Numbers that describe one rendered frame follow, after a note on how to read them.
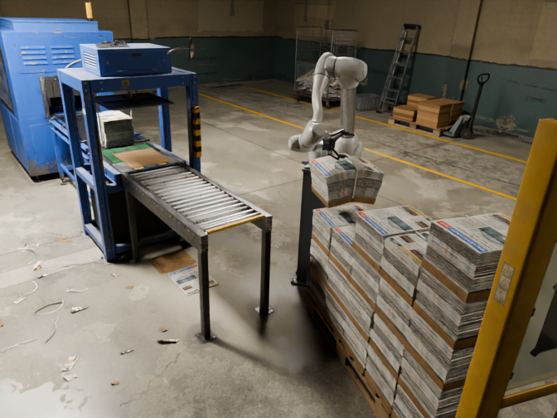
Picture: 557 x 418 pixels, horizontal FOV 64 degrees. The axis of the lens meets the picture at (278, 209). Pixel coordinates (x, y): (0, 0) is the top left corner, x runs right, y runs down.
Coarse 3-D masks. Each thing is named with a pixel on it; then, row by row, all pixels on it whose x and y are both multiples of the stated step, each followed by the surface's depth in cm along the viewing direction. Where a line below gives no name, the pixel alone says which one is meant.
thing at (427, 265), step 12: (444, 276) 181; (456, 288) 175; (468, 300) 171; (420, 312) 199; (432, 324) 192; (444, 336) 185; (408, 348) 211; (456, 348) 181; (420, 360) 203; (432, 372) 195; (444, 384) 188; (456, 384) 192; (420, 408) 207
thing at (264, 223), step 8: (192, 168) 379; (200, 176) 363; (216, 184) 348; (232, 192) 333; (240, 200) 321; (256, 208) 309; (264, 216) 299; (272, 216) 300; (256, 224) 310; (264, 224) 301
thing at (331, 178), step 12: (312, 168) 288; (324, 168) 279; (336, 168) 276; (348, 168) 275; (312, 180) 298; (324, 180) 272; (336, 180) 272; (348, 180) 275; (324, 192) 281; (336, 192) 277; (348, 192) 280
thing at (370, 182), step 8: (360, 160) 294; (368, 168) 280; (376, 168) 285; (368, 176) 278; (376, 176) 280; (360, 184) 279; (368, 184) 281; (376, 184) 283; (360, 192) 282; (368, 192) 285; (376, 192) 286
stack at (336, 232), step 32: (320, 224) 296; (352, 224) 286; (320, 256) 302; (352, 256) 258; (320, 288) 310; (352, 288) 261; (384, 288) 228; (384, 352) 234; (384, 384) 237; (384, 416) 241
